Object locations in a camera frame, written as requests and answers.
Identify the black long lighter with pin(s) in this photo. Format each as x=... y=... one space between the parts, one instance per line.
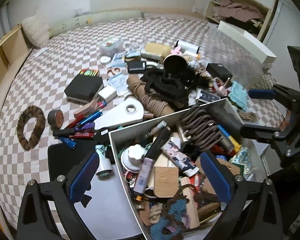
x=64 y=132

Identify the framed dark picture card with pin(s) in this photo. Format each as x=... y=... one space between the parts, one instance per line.
x=204 y=97

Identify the white storage box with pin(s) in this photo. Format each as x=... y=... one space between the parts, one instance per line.
x=120 y=137

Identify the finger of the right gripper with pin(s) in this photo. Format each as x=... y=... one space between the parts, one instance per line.
x=261 y=134
x=267 y=94

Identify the white scraper tool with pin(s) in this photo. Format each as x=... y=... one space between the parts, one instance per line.
x=129 y=112

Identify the black hair wig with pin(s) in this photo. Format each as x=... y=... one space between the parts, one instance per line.
x=173 y=82

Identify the carved wooden plaque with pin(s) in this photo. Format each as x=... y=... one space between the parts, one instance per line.
x=166 y=182

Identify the clear plastic container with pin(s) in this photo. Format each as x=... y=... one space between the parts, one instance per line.
x=111 y=46

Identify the red lighter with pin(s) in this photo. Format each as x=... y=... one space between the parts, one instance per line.
x=83 y=136
x=75 y=122

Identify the black foam roller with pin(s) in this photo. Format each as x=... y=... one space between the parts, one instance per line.
x=227 y=120

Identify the white floating drawer tray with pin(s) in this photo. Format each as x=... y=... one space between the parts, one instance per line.
x=248 y=42

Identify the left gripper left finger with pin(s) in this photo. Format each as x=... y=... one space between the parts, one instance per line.
x=35 y=219

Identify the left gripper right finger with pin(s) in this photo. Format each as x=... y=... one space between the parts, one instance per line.
x=252 y=209

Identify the blue brown knitted item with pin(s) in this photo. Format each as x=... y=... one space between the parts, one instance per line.
x=172 y=213

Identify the blue lighter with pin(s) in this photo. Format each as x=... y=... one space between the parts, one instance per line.
x=90 y=118
x=68 y=142

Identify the pink leather case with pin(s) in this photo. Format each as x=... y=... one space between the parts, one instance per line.
x=85 y=109

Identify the white power adapter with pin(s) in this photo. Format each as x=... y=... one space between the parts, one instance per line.
x=107 y=94

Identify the grey round tin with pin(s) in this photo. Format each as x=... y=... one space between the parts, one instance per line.
x=55 y=118

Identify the black square box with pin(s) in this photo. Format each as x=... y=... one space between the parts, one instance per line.
x=218 y=70

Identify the cardboard tube with rope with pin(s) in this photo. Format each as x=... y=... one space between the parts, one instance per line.
x=149 y=100

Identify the round pink-rimmed tray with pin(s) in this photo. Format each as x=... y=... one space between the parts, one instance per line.
x=220 y=86

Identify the white fluffy pillow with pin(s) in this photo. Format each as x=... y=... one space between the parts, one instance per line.
x=36 y=30

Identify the wooden shelf unit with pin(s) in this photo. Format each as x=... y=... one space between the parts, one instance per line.
x=13 y=53

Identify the black rectangular case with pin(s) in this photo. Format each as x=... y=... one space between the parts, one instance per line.
x=155 y=149

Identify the blue floral pouch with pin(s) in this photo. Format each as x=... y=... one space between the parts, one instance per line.
x=242 y=157

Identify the black flat gift box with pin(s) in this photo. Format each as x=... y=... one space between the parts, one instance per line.
x=82 y=89

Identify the white cylinder black cap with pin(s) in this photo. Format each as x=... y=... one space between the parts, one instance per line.
x=188 y=46

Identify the black white mouse pad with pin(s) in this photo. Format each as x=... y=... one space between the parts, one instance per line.
x=104 y=209

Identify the teal plastic mailer bag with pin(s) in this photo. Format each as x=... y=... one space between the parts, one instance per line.
x=238 y=95

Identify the purple patterned lighter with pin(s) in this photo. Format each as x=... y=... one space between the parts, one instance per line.
x=143 y=176

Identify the green bolster pillow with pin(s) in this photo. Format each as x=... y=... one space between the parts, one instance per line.
x=92 y=19

